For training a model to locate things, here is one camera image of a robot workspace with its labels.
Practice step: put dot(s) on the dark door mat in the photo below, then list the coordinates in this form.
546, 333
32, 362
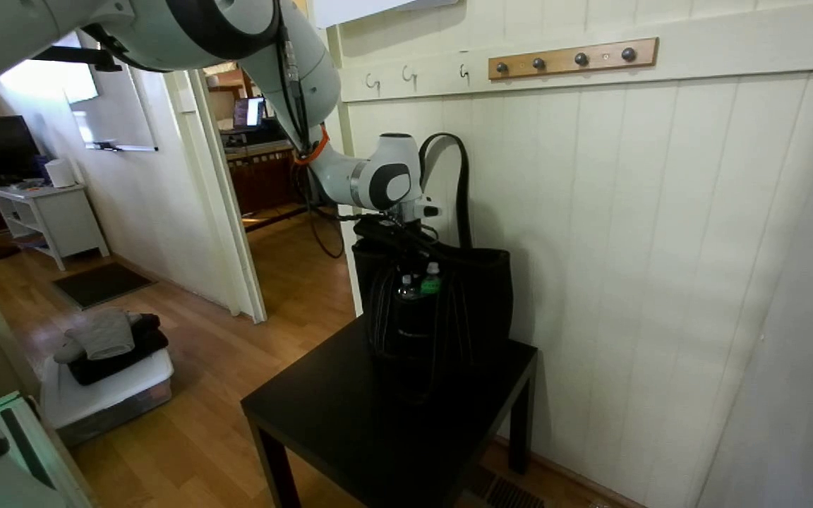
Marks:
101, 283

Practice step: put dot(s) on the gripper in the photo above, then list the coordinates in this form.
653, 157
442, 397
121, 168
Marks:
385, 231

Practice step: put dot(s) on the white side table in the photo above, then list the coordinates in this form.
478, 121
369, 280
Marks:
61, 212

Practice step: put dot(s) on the wooden coat rack with knobs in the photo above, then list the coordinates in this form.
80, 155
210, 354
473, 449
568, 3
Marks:
569, 59

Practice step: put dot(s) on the green bottle with white cap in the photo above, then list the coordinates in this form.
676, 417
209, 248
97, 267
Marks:
432, 281

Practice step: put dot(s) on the wooden cabinet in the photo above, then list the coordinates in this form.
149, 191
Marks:
262, 176

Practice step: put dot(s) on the pile of folded clothes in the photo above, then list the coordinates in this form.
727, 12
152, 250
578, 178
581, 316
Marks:
106, 342

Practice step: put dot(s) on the whiteboard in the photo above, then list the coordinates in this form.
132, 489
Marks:
117, 113

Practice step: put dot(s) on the metal wall hook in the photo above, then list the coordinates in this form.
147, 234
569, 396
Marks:
464, 70
410, 73
374, 85

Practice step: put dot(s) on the floor vent grille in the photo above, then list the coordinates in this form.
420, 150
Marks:
509, 494

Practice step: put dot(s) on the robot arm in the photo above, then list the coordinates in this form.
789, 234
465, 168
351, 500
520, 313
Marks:
166, 28

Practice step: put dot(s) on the laptop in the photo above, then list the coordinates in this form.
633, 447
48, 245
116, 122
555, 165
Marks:
248, 113

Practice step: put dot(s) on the black tote bag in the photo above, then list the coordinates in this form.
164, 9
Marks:
473, 310

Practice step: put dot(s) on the plastic storage bin white lid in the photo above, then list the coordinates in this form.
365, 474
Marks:
110, 398

